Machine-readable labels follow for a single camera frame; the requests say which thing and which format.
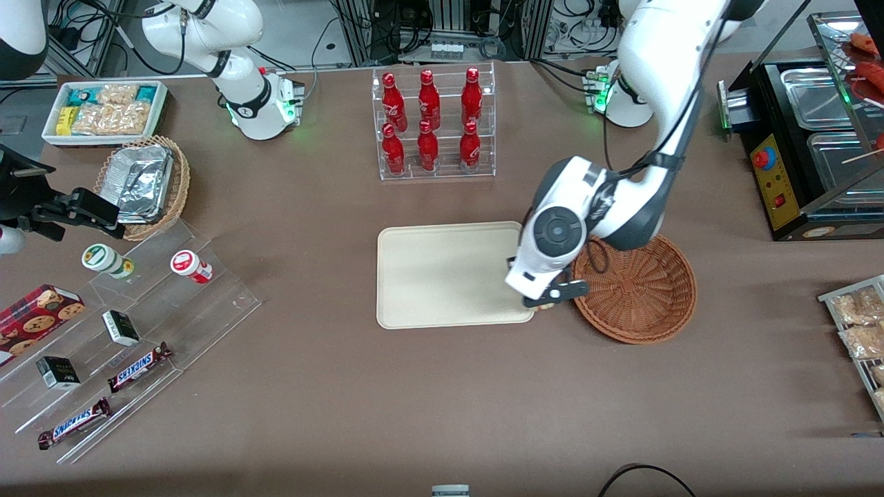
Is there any aluminium foil tray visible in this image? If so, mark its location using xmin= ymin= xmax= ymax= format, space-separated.
xmin=108 ymin=145 xmax=174 ymax=224

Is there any clear acrylic stepped stand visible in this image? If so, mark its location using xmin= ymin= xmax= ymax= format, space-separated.
xmin=0 ymin=220 xmax=262 ymax=465

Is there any steel warmer pan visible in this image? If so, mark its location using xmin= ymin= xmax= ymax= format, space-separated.
xmin=780 ymin=68 xmax=854 ymax=130
xmin=807 ymin=131 xmax=884 ymax=194

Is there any red lid white cup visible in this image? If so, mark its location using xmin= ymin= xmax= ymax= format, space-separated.
xmin=171 ymin=250 xmax=213 ymax=284

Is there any small black box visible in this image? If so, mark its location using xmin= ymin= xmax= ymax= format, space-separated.
xmin=36 ymin=356 xmax=81 ymax=391
xmin=102 ymin=310 xmax=141 ymax=347

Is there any grey wire rack tray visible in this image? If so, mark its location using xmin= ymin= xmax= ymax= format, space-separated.
xmin=818 ymin=275 xmax=884 ymax=422

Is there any clear acrylic bottle rack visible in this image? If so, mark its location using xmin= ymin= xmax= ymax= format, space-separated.
xmin=371 ymin=62 xmax=497 ymax=182

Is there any tan wicker basket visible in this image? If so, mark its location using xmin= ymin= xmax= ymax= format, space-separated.
xmin=93 ymin=135 xmax=191 ymax=242

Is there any brown Snickers bar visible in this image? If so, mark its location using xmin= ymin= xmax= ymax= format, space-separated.
xmin=37 ymin=397 xmax=113 ymax=451
xmin=107 ymin=342 xmax=173 ymax=394

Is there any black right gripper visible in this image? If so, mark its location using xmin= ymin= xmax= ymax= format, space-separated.
xmin=0 ymin=144 xmax=126 ymax=240

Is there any black food warmer machine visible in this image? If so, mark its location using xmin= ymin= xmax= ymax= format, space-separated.
xmin=718 ymin=10 xmax=884 ymax=242

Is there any red cola bottle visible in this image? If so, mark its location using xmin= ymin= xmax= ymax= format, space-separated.
xmin=461 ymin=67 xmax=483 ymax=127
xmin=381 ymin=123 xmax=406 ymax=175
xmin=418 ymin=69 xmax=441 ymax=130
xmin=417 ymin=120 xmax=439 ymax=172
xmin=459 ymin=121 xmax=481 ymax=173
xmin=382 ymin=72 xmax=408 ymax=132

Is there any white rectangular snack bin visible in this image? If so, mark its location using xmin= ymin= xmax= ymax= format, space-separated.
xmin=41 ymin=80 xmax=169 ymax=148

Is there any black cable loop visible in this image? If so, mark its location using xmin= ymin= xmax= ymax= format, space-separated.
xmin=597 ymin=464 xmax=698 ymax=497

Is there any red cookie box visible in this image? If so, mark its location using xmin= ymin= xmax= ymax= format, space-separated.
xmin=0 ymin=284 xmax=86 ymax=368

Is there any green lid white cup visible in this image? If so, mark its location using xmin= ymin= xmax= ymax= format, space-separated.
xmin=81 ymin=244 xmax=135 ymax=280

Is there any red sausage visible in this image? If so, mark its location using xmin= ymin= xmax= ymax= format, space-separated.
xmin=846 ymin=32 xmax=884 ymax=56
xmin=853 ymin=62 xmax=884 ymax=101

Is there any beige rectangular tray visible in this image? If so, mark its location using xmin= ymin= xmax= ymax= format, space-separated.
xmin=376 ymin=221 xmax=536 ymax=330

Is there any brown round wicker basket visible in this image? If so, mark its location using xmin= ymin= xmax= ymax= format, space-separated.
xmin=572 ymin=233 xmax=698 ymax=344

